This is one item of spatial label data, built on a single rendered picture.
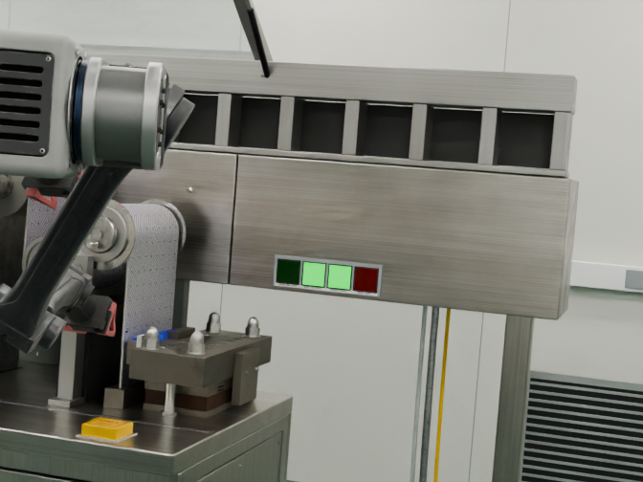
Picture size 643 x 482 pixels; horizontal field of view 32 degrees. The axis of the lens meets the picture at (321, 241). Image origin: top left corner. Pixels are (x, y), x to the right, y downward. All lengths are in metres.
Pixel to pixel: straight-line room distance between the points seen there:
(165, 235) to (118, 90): 1.26
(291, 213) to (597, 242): 2.39
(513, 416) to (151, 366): 0.85
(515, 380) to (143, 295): 0.86
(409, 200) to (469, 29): 2.46
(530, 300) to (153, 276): 0.80
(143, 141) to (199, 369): 1.07
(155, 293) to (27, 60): 1.29
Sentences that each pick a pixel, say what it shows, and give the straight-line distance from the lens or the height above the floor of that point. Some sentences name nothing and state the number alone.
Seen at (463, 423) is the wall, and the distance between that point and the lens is 4.90.
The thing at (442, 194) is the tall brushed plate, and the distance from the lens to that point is 2.46.
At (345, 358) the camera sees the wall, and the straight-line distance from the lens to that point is 4.97.
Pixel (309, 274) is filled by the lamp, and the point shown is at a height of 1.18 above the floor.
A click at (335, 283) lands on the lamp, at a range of 2.51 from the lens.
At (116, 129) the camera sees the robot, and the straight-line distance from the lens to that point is 1.25.
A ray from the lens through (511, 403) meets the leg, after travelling 2.63.
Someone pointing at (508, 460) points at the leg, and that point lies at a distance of 2.66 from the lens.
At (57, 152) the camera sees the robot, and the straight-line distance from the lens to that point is 1.23.
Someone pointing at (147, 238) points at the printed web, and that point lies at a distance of 2.41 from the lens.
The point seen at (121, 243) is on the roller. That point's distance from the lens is 2.34.
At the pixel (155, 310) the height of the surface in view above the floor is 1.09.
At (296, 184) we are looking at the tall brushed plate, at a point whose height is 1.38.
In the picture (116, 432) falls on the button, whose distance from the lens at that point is 2.09.
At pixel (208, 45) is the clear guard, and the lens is 2.65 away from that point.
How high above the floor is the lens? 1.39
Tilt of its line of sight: 3 degrees down
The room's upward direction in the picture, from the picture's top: 4 degrees clockwise
